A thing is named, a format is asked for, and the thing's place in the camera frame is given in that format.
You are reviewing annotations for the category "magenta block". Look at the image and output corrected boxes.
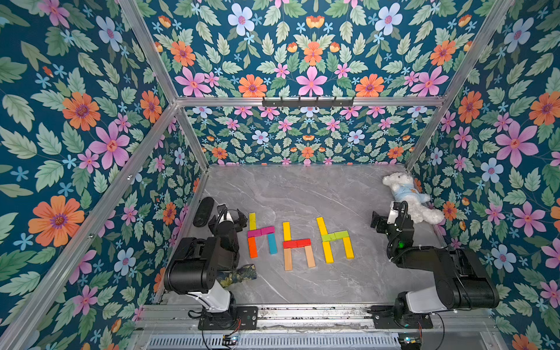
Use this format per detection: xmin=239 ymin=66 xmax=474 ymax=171
xmin=260 ymin=226 xmax=276 ymax=236
xmin=247 ymin=229 xmax=262 ymax=239

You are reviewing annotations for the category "long orange block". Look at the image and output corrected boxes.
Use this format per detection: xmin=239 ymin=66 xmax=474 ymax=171
xmin=248 ymin=237 xmax=258 ymax=259

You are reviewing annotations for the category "teal blue block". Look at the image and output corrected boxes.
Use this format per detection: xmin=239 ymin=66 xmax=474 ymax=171
xmin=267 ymin=233 xmax=278 ymax=255

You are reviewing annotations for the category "long yellow block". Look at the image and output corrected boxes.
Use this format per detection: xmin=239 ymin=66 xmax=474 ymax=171
xmin=282 ymin=222 xmax=292 ymax=242
xmin=322 ymin=241 xmax=334 ymax=264

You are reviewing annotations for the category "red block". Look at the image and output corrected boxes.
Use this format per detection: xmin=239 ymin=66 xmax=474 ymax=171
xmin=296 ymin=239 xmax=312 ymax=247
xmin=283 ymin=241 xmax=298 ymax=249

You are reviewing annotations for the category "lime green square block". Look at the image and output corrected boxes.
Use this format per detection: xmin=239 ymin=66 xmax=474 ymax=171
xmin=321 ymin=233 xmax=337 ymax=242

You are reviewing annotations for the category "natural wood block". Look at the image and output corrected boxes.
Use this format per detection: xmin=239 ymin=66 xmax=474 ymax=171
xmin=304 ymin=245 xmax=316 ymax=268
xmin=283 ymin=249 xmax=293 ymax=271

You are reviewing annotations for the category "small lime green block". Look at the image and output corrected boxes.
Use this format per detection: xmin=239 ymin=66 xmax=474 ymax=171
xmin=334 ymin=230 xmax=349 ymax=240

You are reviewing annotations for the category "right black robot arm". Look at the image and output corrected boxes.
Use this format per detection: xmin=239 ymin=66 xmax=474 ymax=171
xmin=370 ymin=201 xmax=500 ymax=320

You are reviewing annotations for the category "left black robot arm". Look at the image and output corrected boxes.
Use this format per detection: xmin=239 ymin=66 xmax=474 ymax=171
xmin=163 ymin=204 xmax=248 ymax=314

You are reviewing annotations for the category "black oval case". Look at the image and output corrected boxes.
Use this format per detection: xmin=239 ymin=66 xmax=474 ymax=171
xmin=192 ymin=196 xmax=215 ymax=228

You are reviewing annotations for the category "white teddy bear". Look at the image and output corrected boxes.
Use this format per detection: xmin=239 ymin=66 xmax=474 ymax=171
xmin=382 ymin=172 xmax=445 ymax=225

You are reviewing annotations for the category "floral patterned pouch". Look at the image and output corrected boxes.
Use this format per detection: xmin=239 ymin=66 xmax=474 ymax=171
xmin=217 ymin=264 xmax=258 ymax=288

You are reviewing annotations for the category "aluminium frame post back left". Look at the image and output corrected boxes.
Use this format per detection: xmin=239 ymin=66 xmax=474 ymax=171
xmin=120 ymin=0 xmax=209 ymax=174

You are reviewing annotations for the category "aluminium frame post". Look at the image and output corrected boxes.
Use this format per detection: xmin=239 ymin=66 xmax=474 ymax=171
xmin=120 ymin=0 xmax=209 ymax=174
xmin=405 ymin=0 xmax=515 ymax=173

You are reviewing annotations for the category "metal base rail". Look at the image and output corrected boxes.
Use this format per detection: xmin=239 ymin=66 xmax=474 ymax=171
xmin=136 ymin=303 xmax=498 ymax=333

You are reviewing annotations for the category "horizontal aluminium frame bar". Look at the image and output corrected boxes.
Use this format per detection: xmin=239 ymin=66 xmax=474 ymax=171
xmin=175 ymin=96 xmax=444 ymax=108

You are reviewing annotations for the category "black hook rail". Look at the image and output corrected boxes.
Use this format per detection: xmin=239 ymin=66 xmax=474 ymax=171
xmin=261 ymin=96 xmax=354 ymax=109

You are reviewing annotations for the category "aluminium frame post back right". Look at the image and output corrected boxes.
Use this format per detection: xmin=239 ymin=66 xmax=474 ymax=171
xmin=405 ymin=0 xmax=515 ymax=173

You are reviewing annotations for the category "left aluminium frame bar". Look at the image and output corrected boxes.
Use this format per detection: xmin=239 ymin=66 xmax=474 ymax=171
xmin=1 ymin=103 xmax=178 ymax=349

